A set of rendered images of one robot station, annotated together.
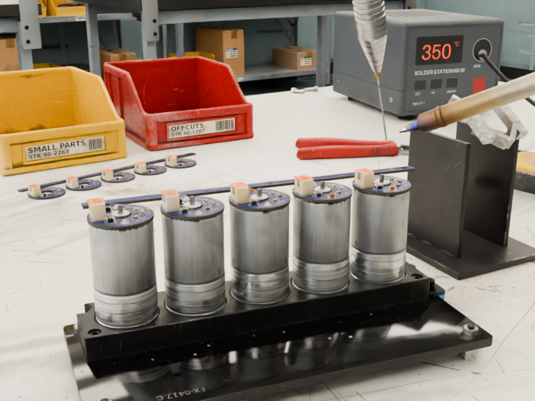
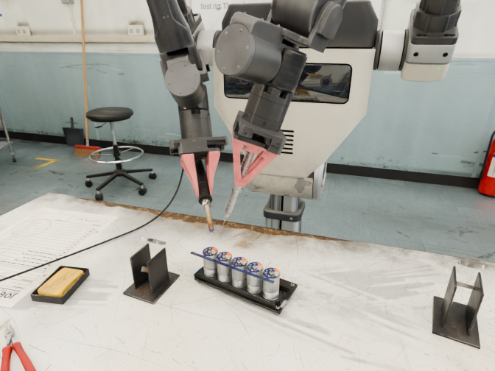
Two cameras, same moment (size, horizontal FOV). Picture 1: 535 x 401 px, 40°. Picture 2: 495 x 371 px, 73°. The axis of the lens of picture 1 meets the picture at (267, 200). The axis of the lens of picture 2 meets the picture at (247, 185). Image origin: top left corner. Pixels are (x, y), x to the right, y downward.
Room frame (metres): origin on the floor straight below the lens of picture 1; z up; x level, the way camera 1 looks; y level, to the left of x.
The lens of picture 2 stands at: (0.55, 0.35, 1.13)
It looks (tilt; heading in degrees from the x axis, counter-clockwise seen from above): 24 degrees down; 231
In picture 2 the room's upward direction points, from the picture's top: straight up
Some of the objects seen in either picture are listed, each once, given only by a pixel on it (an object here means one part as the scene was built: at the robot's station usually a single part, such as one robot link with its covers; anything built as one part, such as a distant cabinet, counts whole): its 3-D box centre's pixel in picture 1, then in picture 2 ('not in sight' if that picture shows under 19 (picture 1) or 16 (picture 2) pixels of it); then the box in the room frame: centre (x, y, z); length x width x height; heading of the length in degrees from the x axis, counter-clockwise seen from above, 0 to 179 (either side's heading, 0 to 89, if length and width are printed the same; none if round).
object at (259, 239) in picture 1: (259, 254); (239, 274); (0.28, 0.00, 0.79); 0.02 x 0.02 x 0.05
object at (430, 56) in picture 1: (411, 60); not in sight; (0.79, -0.15, 0.80); 0.15 x 0.12 x 0.10; 21
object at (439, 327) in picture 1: (275, 342); (244, 283); (0.26, 0.00, 0.76); 0.16 x 0.07 x 0.01; 111
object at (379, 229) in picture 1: (378, 236); (211, 263); (0.30, -0.05, 0.79); 0.02 x 0.02 x 0.05
